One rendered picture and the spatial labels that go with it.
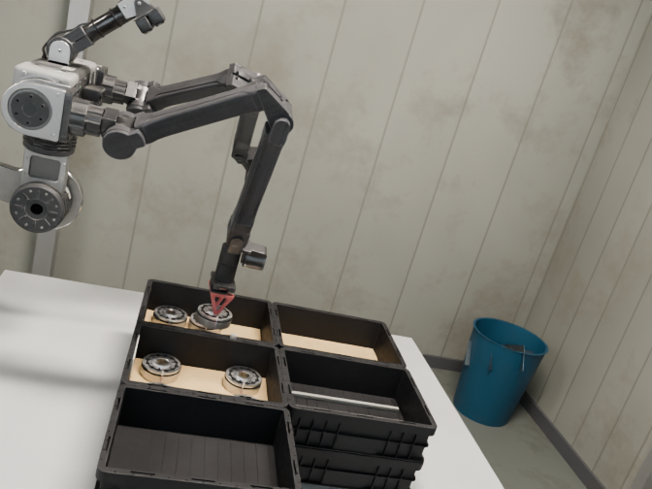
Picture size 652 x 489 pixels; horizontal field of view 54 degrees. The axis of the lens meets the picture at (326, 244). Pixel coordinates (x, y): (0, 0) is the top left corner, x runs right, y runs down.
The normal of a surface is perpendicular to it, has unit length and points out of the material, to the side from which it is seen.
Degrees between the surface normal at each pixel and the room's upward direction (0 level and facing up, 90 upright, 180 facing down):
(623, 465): 90
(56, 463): 0
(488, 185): 90
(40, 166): 90
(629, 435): 90
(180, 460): 0
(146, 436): 0
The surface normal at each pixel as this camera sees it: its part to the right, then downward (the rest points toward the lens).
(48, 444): 0.26, -0.92
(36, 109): 0.18, 0.36
